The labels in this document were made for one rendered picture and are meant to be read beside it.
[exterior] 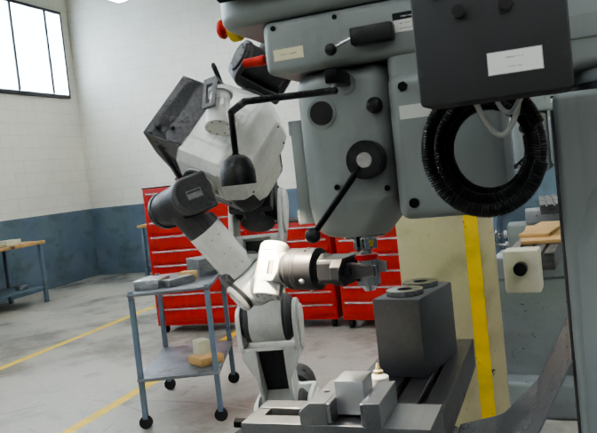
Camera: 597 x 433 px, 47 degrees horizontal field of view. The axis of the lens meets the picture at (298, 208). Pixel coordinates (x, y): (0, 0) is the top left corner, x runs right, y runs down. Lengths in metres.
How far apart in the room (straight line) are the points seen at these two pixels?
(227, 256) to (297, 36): 0.65
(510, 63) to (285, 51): 0.49
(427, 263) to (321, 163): 1.88
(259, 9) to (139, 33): 11.14
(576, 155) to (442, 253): 2.00
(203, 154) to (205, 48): 10.06
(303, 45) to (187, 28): 10.70
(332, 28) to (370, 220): 0.36
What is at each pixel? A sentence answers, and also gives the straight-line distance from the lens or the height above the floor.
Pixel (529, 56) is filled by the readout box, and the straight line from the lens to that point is 0.97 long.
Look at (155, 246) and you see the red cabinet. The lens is 6.95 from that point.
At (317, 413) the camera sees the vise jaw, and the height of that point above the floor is 1.03.
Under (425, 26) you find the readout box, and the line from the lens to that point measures 0.99.
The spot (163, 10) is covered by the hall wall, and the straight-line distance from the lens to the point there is 12.26.
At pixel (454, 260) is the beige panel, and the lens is 3.12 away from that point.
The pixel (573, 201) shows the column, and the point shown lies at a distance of 1.17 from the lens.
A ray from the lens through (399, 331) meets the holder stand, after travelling 1.68.
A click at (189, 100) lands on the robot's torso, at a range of 1.86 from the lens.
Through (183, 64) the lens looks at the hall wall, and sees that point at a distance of 11.95.
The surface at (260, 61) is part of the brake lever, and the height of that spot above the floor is 1.70.
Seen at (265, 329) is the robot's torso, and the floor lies 0.99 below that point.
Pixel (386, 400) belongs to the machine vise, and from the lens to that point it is 1.25.
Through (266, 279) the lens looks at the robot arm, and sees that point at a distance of 1.47.
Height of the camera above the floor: 1.45
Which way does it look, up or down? 3 degrees down
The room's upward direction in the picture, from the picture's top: 6 degrees counter-clockwise
